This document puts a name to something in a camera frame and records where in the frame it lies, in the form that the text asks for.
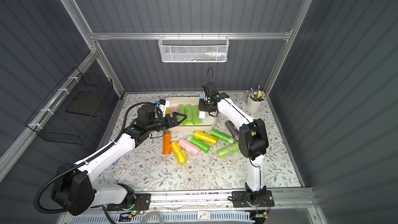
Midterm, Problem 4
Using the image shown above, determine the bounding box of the white blue labelled roll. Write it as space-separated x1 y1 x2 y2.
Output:
198 94 206 119

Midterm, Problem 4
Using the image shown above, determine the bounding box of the light green roll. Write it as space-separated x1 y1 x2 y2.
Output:
184 104 193 124
177 104 186 125
217 143 239 158

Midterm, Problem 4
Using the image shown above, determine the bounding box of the orange trash bag roll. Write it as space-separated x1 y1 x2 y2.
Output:
162 130 172 156

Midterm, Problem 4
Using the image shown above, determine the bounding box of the pink roll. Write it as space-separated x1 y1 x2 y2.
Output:
171 107 178 114
178 139 201 156

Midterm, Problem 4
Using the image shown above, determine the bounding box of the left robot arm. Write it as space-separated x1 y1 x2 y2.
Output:
33 100 187 216

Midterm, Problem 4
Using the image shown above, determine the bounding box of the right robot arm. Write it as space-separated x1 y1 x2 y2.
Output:
199 83 269 205

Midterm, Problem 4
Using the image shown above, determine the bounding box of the white plastic storage box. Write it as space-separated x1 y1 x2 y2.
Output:
165 96 217 132

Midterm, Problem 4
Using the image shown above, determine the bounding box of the dark green roll upper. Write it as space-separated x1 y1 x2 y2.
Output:
211 130 235 144

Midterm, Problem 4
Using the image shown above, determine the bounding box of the grey trash bag roll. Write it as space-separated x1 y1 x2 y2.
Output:
225 120 239 142

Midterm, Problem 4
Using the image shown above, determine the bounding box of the white pen cup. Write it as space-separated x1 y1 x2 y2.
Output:
246 91 265 113

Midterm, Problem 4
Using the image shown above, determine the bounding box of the floral table mat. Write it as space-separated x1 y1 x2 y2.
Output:
94 101 301 191

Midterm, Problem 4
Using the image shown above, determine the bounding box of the white wire wall basket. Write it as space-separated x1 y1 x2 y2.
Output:
158 35 230 63

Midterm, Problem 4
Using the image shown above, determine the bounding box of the black wire side basket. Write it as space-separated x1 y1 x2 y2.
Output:
26 69 114 145

